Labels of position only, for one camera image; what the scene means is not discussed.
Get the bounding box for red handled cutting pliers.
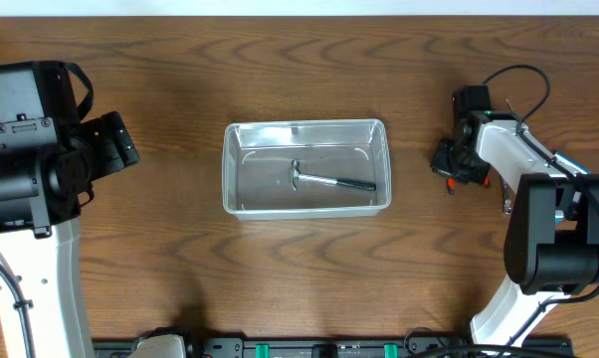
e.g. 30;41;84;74
446;177;491;195

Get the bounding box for clear plastic container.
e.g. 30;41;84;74
222;118;392;220

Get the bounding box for small claw hammer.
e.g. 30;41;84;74
290;160;377;191

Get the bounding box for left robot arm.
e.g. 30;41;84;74
0;61;139;357

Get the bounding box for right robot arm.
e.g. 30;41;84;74
431;85;599;354

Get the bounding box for black yellow screwdriver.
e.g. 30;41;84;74
505;97;517;116

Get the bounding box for blue white product box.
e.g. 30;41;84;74
554;151;590;175

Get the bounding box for silver ring spanner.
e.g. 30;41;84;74
500;178;512;215

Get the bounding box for black mounting rail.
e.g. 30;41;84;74
94;327;574;358

